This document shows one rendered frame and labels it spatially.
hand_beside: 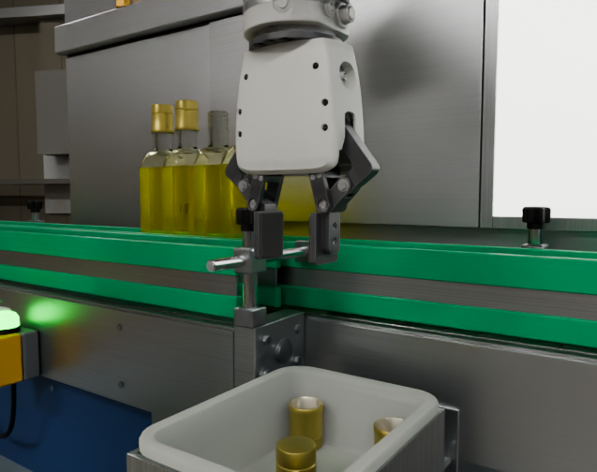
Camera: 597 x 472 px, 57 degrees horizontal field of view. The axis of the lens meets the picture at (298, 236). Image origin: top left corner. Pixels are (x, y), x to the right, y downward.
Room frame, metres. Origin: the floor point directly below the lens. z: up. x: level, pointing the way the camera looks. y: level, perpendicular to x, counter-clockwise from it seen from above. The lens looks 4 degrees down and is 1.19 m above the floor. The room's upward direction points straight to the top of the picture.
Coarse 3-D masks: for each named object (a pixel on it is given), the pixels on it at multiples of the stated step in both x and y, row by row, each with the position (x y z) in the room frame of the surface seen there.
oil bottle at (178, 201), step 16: (176, 160) 0.80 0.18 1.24; (192, 160) 0.80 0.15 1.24; (176, 176) 0.80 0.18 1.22; (192, 176) 0.80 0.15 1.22; (176, 192) 0.80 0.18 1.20; (192, 192) 0.80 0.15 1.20; (176, 208) 0.80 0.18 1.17; (192, 208) 0.80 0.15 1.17; (176, 224) 0.80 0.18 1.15; (192, 224) 0.80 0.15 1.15
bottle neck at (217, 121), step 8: (208, 112) 0.79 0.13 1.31; (216, 112) 0.78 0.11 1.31; (224, 112) 0.79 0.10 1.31; (208, 120) 0.79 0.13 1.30; (216, 120) 0.78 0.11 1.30; (224, 120) 0.79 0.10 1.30; (208, 128) 0.79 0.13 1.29; (216, 128) 0.78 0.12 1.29; (224, 128) 0.79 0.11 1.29; (208, 136) 0.79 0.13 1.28; (216, 136) 0.78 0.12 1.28; (224, 136) 0.79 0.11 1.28; (208, 144) 0.79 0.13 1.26; (216, 144) 0.78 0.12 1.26; (224, 144) 0.79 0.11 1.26
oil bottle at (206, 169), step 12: (204, 156) 0.78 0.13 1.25; (216, 156) 0.76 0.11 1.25; (204, 168) 0.78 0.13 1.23; (216, 168) 0.76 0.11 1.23; (204, 180) 0.78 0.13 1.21; (216, 180) 0.76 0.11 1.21; (204, 192) 0.78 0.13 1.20; (216, 192) 0.76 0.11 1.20; (204, 204) 0.78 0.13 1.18; (216, 204) 0.76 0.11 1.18; (204, 216) 0.78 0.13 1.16; (216, 216) 0.76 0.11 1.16; (204, 228) 0.78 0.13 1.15; (216, 228) 0.76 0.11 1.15
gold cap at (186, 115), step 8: (176, 104) 0.82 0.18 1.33; (184, 104) 0.81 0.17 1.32; (192, 104) 0.81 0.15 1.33; (176, 112) 0.82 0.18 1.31; (184, 112) 0.81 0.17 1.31; (192, 112) 0.81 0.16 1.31; (176, 120) 0.82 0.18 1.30; (184, 120) 0.81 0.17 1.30; (192, 120) 0.81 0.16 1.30; (176, 128) 0.81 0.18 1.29; (184, 128) 0.81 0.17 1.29; (192, 128) 0.81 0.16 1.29
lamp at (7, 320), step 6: (0, 312) 0.77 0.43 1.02; (6, 312) 0.77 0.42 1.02; (12, 312) 0.78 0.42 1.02; (0, 318) 0.76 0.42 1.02; (6, 318) 0.76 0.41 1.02; (12, 318) 0.77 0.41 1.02; (18, 318) 0.78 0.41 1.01; (0, 324) 0.76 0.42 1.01; (6, 324) 0.76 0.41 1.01; (12, 324) 0.77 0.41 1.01; (18, 324) 0.78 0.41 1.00; (0, 330) 0.76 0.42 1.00; (6, 330) 0.76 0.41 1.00; (12, 330) 0.77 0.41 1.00; (18, 330) 0.78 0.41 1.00
